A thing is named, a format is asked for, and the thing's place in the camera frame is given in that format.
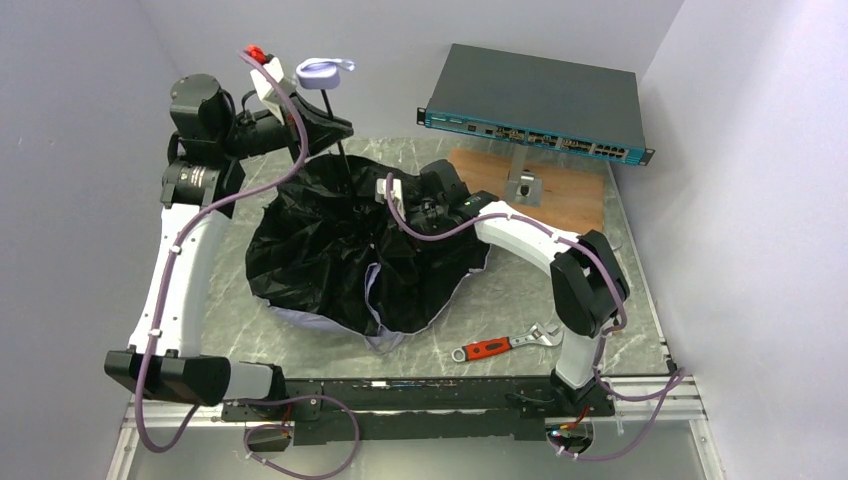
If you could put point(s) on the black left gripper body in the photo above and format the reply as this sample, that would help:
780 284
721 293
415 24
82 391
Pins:
299 124

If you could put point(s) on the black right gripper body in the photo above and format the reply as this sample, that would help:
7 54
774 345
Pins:
411 206

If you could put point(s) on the lilac folding umbrella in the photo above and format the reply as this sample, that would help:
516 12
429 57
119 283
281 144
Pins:
327 256

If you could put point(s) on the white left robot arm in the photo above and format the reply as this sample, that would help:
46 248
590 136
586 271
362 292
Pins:
163 359

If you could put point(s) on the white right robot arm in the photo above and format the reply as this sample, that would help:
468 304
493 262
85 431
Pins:
588 285

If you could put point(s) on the wooden base board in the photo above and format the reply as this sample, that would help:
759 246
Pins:
571 199

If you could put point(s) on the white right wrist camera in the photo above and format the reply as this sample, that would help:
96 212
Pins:
389 190

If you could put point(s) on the grey metal stand bracket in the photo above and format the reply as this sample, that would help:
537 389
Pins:
522 187

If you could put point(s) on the red handled adjustable wrench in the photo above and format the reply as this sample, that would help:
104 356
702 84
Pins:
549 335

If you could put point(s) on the teal network switch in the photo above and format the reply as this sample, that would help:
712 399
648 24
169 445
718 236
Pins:
532 101

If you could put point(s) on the aluminium frame rail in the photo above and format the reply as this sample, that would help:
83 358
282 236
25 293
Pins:
645 400

